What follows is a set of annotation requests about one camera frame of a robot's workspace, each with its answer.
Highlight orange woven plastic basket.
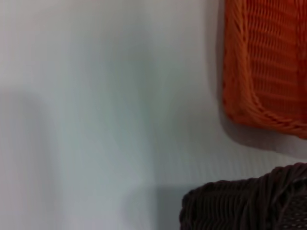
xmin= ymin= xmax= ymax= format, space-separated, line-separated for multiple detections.
xmin=221 ymin=0 xmax=307 ymax=140

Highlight dark brown woven plastic basket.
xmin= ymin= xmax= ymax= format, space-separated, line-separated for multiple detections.
xmin=178 ymin=162 xmax=307 ymax=230

